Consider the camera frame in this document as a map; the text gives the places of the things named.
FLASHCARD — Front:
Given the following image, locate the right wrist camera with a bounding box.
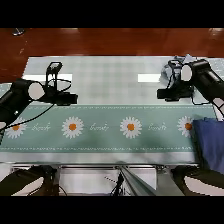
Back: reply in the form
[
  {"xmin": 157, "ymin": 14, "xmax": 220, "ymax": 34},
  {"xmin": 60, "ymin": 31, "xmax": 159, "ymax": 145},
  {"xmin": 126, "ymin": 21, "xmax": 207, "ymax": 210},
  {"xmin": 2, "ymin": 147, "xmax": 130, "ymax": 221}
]
[{"xmin": 167, "ymin": 59, "xmax": 184, "ymax": 88}]

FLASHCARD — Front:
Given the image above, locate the black cable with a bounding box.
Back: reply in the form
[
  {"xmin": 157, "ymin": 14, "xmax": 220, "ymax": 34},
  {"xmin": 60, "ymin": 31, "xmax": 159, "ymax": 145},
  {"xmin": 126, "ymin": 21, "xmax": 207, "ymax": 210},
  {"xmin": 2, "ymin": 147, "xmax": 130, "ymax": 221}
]
[
  {"xmin": 190, "ymin": 85, "xmax": 215, "ymax": 107},
  {"xmin": 104, "ymin": 172, "xmax": 126, "ymax": 197},
  {"xmin": 5, "ymin": 102, "xmax": 57, "ymax": 132}
]

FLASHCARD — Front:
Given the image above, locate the silver frame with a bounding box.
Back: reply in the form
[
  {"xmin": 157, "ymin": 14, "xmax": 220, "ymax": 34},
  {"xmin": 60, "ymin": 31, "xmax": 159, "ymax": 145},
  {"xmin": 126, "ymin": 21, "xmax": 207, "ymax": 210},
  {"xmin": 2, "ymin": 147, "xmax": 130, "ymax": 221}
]
[{"xmin": 0, "ymin": 161, "xmax": 224, "ymax": 197}]

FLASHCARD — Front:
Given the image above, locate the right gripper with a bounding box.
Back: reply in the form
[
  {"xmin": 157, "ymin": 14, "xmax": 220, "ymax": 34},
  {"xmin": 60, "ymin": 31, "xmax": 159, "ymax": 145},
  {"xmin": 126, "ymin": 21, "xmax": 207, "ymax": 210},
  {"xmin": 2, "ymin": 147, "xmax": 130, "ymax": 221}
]
[{"xmin": 156, "ymin": 83, "xmax": 195, "ymax": 102}]

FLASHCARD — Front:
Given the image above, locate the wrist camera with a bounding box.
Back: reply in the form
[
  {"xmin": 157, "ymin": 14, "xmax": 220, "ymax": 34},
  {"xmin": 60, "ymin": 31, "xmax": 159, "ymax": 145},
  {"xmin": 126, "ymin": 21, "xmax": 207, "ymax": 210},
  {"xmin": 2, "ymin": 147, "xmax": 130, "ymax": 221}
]
[
  {"xmin": 167, "ymin": 59, "xmax": 184, "ymax": 88},
  {"xmin": 45, "ymin": 61, "xmax": 65, "ymax": 94}
]

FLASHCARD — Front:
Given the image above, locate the blue garment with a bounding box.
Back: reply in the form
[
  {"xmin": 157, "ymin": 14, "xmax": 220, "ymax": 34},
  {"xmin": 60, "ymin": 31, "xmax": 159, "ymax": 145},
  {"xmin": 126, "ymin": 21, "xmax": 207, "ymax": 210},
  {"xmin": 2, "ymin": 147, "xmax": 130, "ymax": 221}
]
[{"xmin": 191, "ymin": 117, "xmax": 224, "ymax": 177}]

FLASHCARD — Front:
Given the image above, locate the grey T-shirt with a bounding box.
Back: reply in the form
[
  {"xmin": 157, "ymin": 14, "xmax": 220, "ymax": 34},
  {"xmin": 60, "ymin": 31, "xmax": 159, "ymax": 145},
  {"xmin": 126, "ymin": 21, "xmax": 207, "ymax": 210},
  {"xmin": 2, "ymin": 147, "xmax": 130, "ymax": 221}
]
[{"xmin": 159, "ymin": 54, "xmax": 198, "ymax": 88}]

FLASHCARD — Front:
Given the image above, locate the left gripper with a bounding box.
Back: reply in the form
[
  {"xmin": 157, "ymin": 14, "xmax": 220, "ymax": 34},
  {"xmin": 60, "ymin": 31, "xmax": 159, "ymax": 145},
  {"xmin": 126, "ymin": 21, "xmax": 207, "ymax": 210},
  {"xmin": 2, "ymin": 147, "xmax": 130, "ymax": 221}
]
[{"xmin": 43, "ymin": 90, "xmax": 79, "ymax": 107}]

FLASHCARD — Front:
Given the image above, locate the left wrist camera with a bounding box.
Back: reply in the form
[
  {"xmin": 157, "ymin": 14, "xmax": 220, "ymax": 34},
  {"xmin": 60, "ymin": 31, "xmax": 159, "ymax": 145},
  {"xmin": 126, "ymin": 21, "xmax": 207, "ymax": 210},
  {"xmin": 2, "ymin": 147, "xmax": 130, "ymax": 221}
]
[{"xmin": 45, "ymin": 61, "xmax": 65, "ymax": 94}]

